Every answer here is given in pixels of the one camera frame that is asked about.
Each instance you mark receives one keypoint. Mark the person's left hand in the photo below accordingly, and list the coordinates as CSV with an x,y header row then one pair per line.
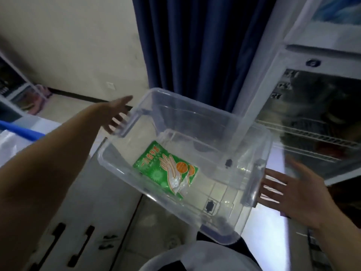
x,y
112,112

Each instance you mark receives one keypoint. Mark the person's right hand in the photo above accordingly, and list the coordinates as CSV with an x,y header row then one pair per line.
x,y
307,197

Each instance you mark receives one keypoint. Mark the green glove packet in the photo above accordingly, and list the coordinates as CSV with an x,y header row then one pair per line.
x,y
158,169

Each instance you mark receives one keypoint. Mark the clear plastic storage bin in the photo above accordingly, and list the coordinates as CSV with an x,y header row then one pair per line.
x,y
197,124

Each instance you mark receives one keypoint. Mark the blue plastic tray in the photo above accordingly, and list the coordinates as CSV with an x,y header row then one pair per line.
x,y
25,132

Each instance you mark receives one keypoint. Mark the person's right forearm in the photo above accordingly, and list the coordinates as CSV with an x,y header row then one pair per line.
x,y
341,242

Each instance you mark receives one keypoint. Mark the person's left forearm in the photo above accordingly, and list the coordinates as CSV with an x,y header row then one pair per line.
x,y
42,180

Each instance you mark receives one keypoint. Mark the person's black trousers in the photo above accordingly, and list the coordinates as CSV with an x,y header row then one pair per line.
x,y
245,248

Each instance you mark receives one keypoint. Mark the person's white shirt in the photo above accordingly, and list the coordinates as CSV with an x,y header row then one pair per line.
x,y
203,259

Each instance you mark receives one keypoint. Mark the person's white perforated shoe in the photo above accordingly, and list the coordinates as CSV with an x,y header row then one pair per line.
x,y
172,242

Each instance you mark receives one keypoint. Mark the pink printed bag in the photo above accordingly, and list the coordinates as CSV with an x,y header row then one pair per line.
x,y
39,98

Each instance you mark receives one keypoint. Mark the glass door fridge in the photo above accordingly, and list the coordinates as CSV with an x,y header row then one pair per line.
x,y
310,115

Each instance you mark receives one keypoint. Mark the white drawer unit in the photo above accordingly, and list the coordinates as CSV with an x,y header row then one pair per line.
x,y
84,194

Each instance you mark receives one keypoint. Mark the white metal rack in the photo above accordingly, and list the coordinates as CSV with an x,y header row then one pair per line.
x,y
25,79

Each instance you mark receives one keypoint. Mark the dark blue curtain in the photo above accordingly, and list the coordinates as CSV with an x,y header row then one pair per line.
x,y
203,47

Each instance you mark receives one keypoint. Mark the white wall socket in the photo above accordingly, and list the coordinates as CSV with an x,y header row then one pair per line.
x,y
111,86

